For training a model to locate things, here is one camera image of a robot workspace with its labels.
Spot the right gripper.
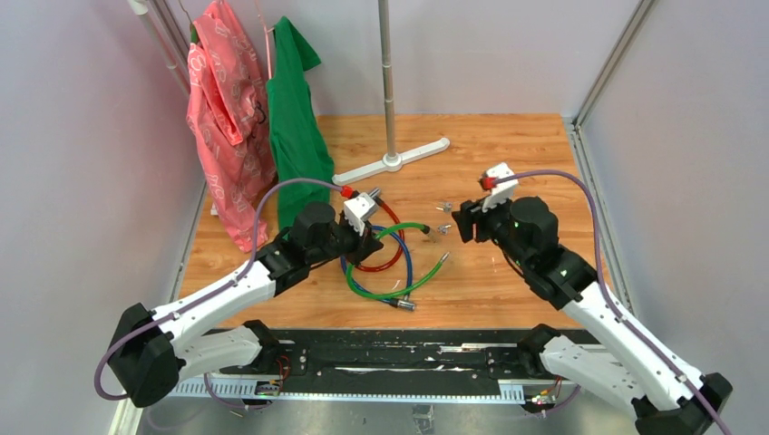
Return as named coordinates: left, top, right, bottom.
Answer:
left=450, top=188, right=530, bottom=269

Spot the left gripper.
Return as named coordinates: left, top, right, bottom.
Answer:
left=308, top=214, right=385, bottom=268

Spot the red cable lock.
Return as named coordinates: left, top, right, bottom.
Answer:
left=348, top=187, right=407, bottom=274

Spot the green cable lock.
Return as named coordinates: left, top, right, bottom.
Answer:
left=340, top=222, right=450, bottom=311

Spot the blue cable lock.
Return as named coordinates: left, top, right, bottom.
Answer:
left=348, top=225, right=416, bottom=313

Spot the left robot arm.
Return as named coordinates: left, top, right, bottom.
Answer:
left=105, top=194, right=383, bottom=408

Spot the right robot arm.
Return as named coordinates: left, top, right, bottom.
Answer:
left=452, top=197, right=733, bottom=434

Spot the white clothes rack stand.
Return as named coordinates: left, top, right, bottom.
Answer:
left=332, top=0, right=451, bottom=186

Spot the green t-shirt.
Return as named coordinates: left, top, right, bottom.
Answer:
left=265, top=16, right=336, bottom=230

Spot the pink patterned garment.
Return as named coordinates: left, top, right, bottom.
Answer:
left=187, top=1, right=276, bottom=253

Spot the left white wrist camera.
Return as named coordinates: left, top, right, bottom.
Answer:
left=342, top=190, right=378, bottom=237

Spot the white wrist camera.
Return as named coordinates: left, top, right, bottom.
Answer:
left=342, top=190, right=378, bottom=237
left=479, top=162, right=519, bottom=212

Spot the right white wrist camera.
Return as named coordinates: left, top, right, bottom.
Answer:
left=479, top=162, right=519, bottom=212

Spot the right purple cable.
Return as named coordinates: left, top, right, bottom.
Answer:
left=480, top=169, right=735, bottom=435

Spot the purple cable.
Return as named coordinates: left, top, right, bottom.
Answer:
left=480, top=169, right=735, bottom=435
left=93, top=177, right=355, bottom=413

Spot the aluminium frame rail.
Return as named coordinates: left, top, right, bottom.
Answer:
left=108, top=335, right=692, bottom=435

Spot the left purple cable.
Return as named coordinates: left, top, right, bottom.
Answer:
left=93, top=177, right=355, bottom=413

